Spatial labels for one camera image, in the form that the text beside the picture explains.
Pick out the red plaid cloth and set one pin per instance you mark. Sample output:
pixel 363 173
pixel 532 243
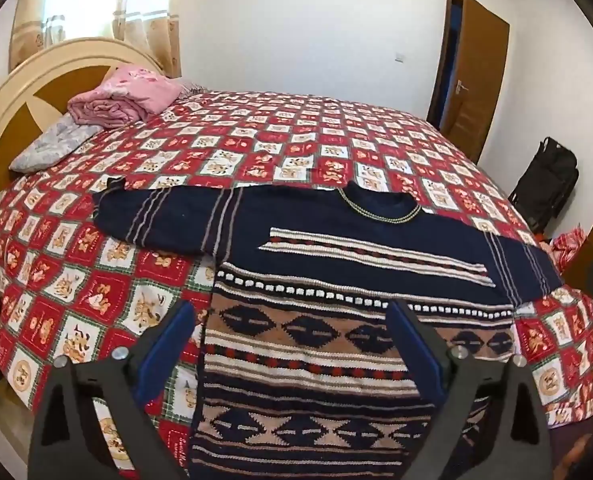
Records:
pixel 568 245

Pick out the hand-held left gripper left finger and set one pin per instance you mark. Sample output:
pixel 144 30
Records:
pixel 169 345

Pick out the beige patterned curtain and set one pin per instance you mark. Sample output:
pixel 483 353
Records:
pixel 146 35

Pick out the grey floral pillow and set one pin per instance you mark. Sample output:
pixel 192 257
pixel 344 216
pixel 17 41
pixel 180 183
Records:
pixel 51 145

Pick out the folded pink quilt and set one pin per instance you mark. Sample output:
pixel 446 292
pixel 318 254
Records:
pixel 126 95

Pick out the cream wooden headboard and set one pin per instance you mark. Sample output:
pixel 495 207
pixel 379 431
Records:
pixel 6 110

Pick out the red printed bed blanket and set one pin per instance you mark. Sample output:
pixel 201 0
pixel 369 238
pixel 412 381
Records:
pixel 101 290

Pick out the white wall switch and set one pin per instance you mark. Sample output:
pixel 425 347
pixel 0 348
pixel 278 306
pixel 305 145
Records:
pixel 399 58

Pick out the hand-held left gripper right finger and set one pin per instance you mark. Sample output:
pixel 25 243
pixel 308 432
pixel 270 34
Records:
pixel 416 345

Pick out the navy patterned knit sweater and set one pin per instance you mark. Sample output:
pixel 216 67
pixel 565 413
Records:
pixel 326 320

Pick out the brown wooden door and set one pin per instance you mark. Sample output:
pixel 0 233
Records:
pixel 476 70

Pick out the pink striped pillow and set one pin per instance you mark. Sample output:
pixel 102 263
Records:
pixel 194 85

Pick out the black luggage bag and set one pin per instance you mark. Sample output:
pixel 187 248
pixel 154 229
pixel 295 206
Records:
pixel 546 175

